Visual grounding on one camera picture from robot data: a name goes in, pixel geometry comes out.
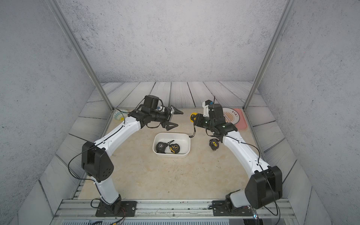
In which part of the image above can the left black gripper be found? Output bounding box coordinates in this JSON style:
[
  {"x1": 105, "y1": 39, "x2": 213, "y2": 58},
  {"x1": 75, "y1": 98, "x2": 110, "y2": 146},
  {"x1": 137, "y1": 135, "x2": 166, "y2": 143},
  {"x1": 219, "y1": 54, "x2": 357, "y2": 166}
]
[{"x1": 149, "y1": 104, "x2": 183, "y2": 130}]

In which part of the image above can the small yellow tape measure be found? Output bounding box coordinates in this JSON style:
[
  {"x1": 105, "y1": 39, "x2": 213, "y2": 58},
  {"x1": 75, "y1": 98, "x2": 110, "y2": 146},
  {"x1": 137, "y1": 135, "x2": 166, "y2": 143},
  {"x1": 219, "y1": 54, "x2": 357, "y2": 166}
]
[{"x1": 190, "y1": 112, "x2": 198, "y2": 122}]

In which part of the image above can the round black tape measure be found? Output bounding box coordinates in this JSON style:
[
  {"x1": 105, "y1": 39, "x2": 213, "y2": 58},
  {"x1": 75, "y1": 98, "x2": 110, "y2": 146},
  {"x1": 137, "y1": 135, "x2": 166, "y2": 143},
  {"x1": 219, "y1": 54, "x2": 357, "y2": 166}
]
[{"x1": 209, "y1": 138, "x2": 219, "y2": 151}]

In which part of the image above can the black yellow 3m tape measure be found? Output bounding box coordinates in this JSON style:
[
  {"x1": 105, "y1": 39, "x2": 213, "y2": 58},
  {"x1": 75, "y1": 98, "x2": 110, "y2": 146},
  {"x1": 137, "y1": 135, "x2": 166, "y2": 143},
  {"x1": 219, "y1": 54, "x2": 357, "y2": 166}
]
[{"x1": 169, "y1": 143, "x2": 180, "y2": 154}]

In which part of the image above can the dark grey 5M tape measure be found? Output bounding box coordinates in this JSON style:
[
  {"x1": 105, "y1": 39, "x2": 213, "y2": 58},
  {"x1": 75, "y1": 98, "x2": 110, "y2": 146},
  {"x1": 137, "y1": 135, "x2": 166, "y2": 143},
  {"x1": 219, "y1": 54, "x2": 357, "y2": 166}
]
[{"x1": 156, "y1": 142, "x2": 168, "y2": 154}]

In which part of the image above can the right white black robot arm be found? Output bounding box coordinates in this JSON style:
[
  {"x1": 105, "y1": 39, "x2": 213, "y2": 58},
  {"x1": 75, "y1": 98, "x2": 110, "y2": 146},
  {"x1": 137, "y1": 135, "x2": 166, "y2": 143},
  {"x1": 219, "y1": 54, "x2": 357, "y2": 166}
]
[{"x1": 190, "y1": 100, "x2": 283, "y2": 209}]

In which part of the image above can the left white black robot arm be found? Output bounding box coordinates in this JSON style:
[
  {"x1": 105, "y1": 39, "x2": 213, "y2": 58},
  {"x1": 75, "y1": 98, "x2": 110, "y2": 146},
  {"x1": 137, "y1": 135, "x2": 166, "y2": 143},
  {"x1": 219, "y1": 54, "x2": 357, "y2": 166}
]
[{"x1": 82, "y1": 95, "x2": 183, "y2": 205}]

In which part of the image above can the white plastic storage box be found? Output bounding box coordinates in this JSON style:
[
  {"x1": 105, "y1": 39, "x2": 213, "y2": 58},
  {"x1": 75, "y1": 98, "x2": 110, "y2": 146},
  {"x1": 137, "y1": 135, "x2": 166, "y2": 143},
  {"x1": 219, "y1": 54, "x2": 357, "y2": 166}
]
[{"x1": 152, "y1": 133, "x2": 191, "y2": 158}]

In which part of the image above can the white orange patterned plate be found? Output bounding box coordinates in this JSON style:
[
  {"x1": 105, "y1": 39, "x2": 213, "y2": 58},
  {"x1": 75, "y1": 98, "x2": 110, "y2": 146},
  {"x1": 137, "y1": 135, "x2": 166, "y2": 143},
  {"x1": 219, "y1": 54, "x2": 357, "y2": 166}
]
[{"x1": 223, "y1": 107, "x2": 241, "y2": 125}]

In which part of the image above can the pink tray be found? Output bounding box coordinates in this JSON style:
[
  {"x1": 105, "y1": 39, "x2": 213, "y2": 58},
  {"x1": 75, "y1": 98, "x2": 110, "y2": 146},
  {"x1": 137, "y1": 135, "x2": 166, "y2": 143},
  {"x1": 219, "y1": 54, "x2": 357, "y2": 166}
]
[{"x1": 233, "y1": 108, "x2": 248, "y2": 130}]

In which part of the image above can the patterned ceramic bowl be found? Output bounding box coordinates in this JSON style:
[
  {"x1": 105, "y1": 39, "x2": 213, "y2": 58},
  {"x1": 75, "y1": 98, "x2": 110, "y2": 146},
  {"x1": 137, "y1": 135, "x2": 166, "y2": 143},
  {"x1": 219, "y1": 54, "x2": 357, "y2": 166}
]
[{"x1": 113, "y1": 109, "x2": 129, "y2": 122}]

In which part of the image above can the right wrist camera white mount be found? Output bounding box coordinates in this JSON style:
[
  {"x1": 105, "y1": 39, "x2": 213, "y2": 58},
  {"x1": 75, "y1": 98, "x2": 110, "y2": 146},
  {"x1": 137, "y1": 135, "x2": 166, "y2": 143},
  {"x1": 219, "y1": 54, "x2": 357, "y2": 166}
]
[{"x1": 202, "y1": 100, "x2": 213, "y2": 117}]

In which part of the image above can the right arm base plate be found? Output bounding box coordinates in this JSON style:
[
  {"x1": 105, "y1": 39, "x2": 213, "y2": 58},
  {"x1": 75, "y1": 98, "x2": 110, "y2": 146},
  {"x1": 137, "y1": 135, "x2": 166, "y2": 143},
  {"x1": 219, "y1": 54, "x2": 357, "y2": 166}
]
[{"x1": 208, "y1": 200, "x2": 254, "y2": 217}]

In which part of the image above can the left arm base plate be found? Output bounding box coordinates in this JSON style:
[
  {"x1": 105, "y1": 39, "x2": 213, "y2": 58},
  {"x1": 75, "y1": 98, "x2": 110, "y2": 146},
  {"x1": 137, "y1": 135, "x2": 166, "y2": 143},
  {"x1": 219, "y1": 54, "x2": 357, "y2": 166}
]
[{"x1": 95, "y1": 200, "x2": 137, "y2": 218}]

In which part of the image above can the aluminium front rail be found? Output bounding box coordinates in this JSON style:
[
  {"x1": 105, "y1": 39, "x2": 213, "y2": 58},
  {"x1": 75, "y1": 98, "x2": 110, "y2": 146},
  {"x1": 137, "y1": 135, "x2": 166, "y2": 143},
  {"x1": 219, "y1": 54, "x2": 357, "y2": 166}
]
[{"x1": 51, "y1": 199, "x2": 298, "y2": 225}]

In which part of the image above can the right aluminium frame post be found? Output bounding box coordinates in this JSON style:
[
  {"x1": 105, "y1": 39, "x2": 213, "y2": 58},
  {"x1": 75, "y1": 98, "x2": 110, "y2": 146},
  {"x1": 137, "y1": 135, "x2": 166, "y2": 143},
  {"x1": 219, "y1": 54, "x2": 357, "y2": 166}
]
[{"x1": 243, "y1": 0, "x2": 296, "y2": 111}]

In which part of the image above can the aluminium frame post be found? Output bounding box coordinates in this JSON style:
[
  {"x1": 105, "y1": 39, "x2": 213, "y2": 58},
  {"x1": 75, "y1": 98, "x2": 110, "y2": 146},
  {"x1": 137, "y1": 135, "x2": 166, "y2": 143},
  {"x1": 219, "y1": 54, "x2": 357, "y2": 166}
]
[
  {"x1": 46, "y1": 0, "x2": 115, "y2": 112},
  {"x1": 243, "y1": 0, "x2": 296, "y2": 111}
]

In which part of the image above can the left aluminium frame post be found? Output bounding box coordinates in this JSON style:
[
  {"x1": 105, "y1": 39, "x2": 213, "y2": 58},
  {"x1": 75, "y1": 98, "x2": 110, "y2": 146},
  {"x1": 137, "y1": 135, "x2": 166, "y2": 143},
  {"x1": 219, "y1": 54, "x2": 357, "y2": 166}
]
[{"x1": 46, "y1": 0, "x2": 115, "y2": 112}]

